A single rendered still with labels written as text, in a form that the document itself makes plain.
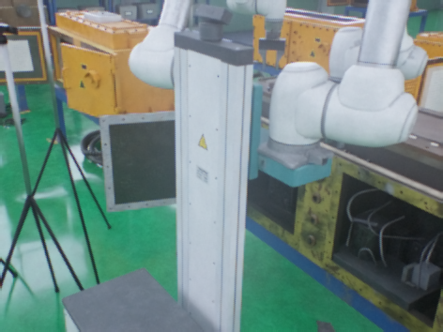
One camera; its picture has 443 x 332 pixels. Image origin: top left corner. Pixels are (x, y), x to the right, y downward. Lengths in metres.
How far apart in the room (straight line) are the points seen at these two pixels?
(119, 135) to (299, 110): 1.45
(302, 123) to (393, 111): 0.24
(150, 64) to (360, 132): 0.85
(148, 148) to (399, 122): 1.65
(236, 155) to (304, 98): 0.26
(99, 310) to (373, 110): 1.16
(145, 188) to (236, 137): 1.43
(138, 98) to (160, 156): 1.70
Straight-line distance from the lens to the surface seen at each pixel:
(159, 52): 1.86
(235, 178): 1.50
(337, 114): 1.36
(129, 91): 4.34
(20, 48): 5.51
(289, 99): 1.40
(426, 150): 1.99
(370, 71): 1.35
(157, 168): 2.77
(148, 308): 1.87
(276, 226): 2.61
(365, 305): 2.37
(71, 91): 4.64
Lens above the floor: 2.04
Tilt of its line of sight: 25 degrees down
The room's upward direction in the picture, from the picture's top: 1 degrees clockwise
